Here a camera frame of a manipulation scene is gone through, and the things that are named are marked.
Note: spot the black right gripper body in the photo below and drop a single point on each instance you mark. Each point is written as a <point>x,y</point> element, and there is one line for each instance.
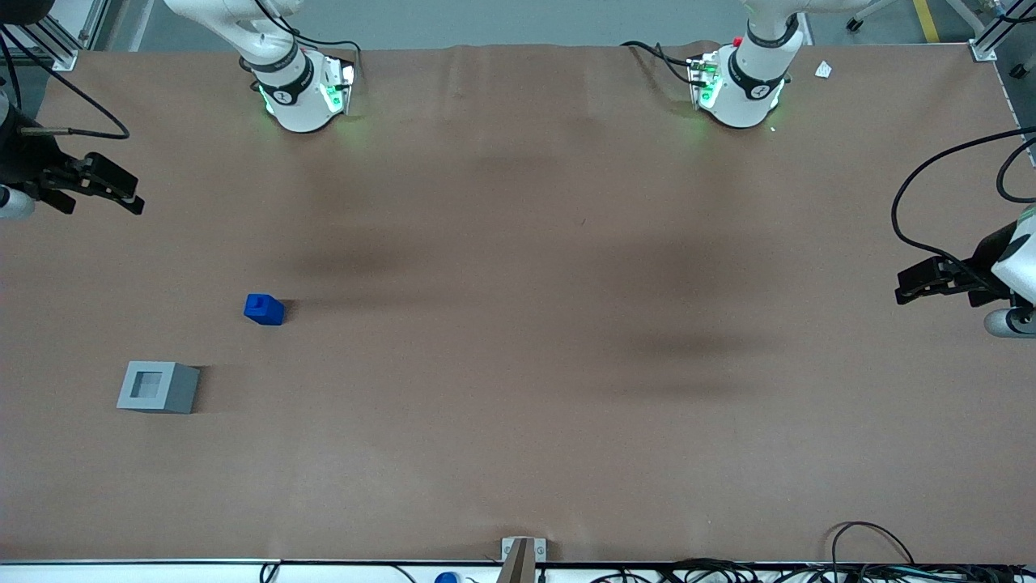
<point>30,161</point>

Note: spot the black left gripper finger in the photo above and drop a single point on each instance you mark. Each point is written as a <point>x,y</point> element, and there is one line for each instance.
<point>923,271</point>
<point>923,293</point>

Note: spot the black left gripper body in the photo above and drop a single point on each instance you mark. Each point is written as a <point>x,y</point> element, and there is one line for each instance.
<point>982,261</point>

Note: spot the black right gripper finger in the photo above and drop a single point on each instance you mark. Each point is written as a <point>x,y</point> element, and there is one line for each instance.
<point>113,172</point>
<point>121,200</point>

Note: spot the blue plastic part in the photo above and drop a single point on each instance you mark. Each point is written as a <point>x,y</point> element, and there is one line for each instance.
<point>264,309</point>

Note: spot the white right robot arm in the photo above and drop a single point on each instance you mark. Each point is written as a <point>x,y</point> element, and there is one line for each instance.
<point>295,89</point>

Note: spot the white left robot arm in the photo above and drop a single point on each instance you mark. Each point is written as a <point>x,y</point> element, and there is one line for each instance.
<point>749,81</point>

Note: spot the gray square base block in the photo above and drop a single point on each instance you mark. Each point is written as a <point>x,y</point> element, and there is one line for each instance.
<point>159,387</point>

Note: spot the white paper scrap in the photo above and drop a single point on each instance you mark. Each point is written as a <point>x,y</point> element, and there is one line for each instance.
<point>823,70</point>

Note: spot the brown table mat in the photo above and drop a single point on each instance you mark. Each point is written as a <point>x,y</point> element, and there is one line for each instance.
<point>518,324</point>

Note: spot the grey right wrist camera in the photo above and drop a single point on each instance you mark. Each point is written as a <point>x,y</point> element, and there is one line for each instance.
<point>12,202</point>

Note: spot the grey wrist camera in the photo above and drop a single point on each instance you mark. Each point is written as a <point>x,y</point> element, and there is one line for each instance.
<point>12,202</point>
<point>1010,322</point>

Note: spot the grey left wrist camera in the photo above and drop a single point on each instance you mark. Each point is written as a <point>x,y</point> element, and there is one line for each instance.
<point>1010,322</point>

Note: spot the aluminium frame post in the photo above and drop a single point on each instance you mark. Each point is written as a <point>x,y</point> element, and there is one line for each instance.
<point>997,32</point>
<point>61,32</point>

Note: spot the grey metal camera bracket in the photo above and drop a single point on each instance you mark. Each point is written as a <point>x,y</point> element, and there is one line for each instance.
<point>522,557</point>

